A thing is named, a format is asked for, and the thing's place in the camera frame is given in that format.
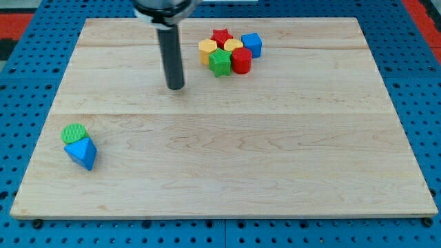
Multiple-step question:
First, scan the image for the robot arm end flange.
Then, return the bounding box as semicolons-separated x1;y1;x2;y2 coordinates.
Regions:
132;0;202;29

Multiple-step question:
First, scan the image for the blue triangle block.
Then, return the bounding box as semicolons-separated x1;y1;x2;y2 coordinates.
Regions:
64;138;97;171

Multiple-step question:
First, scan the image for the green star block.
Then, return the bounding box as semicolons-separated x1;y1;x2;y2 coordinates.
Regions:
209;48;232;77

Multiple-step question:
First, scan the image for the red cylinder block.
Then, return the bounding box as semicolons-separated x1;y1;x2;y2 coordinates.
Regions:
231;48;252;74

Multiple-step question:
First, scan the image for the yellow hexagon block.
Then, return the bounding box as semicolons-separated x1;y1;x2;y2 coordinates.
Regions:
198;39;218;65

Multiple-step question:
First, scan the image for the yellow heart block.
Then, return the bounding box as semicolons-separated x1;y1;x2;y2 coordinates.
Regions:
223;39;243;52

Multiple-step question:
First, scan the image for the red star block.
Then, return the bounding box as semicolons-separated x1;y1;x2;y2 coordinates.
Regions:
210;28;234;49

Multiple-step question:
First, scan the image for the blue cube block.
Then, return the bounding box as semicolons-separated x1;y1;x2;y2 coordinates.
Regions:
241;33;263;59

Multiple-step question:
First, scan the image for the light wooden board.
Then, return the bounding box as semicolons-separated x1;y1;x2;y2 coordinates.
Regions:
10;17;438;220

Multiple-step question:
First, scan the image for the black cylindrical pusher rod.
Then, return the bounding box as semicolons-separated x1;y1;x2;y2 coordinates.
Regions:
157;25;185;90

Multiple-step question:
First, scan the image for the green cylinder block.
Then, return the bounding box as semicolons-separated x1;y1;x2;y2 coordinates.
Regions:
61;123;89;145

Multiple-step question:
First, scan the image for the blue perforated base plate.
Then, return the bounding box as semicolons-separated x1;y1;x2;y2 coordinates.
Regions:
1;0;440;247

